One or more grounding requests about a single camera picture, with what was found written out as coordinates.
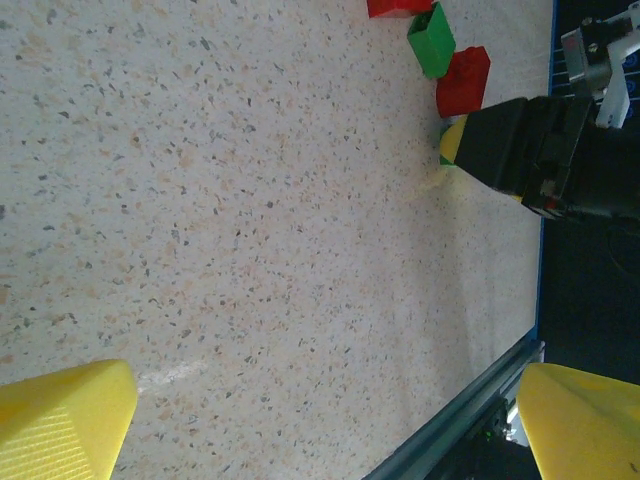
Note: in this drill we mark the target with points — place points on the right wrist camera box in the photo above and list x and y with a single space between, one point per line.
590 60

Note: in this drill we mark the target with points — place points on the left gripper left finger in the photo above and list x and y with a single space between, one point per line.
60 425

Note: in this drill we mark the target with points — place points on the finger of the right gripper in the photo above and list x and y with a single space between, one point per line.
500 145

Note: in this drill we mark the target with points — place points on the red lego brick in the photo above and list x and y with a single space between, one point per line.
397 7
462 82

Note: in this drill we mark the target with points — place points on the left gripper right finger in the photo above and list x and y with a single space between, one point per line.
590 430

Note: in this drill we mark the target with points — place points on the green lego brick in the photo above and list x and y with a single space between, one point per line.
431 40
446 161

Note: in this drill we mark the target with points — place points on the aluminium frame rail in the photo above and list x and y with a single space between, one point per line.
450 420

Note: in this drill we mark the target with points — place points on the blue trimmed table side rail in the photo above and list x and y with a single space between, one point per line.
541 275

